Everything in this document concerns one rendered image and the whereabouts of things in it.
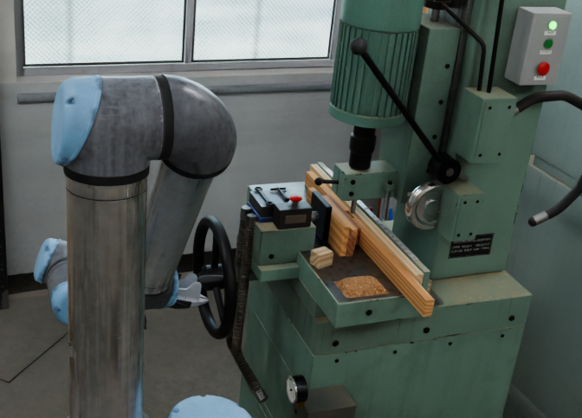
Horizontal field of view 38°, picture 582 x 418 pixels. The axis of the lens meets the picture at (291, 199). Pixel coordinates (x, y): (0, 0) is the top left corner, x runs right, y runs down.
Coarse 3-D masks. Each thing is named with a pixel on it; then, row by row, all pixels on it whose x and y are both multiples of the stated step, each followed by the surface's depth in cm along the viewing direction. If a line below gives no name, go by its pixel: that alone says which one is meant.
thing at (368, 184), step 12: (336, 168) 201; (348, 168) 199; (372, 168) 201; (384, 168) 202; (348, 180) 197; (360, 180) 198; (372, 180) 199; (384, 180) 201; (396, 180) 202; (336, 192) 202; (348, 192) 198; (360, 192) 200; (372, 192) 201; (384, 192) 202
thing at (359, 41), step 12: (360, 48) 169; (372, 72) 175; (384, 84) 176; (396, 96) 178; (408, 120) 182; (420, 132) 185; (432, 156) 189; (444, 156) 190; (432, 168) 191; (444, 168) 189; (456, 168) 190; (444, 180) 190; (468, 180) 195
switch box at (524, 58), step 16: (528, 16) 181; (544, 16) 180; (560, 16) 182; (528, 32) 181; (544, 32) 182; (560, 32) 183; (512, 48) 187; (528, 48) 182; (544, 48) 184; (560, 48) 185; (512, 64) 187; (528, 64) 184; (512, 80) 188; (528, 80) 186; (544, 80) 188
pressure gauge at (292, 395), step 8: (288, 376) 189; (296, 376) 188; (288, 384) 190; (296, 384) 186; (304, 384) 186; (288, 392) 190; (296, 392) 185; (304, 392) 186; (296, 400) 186; (304, 400) 187
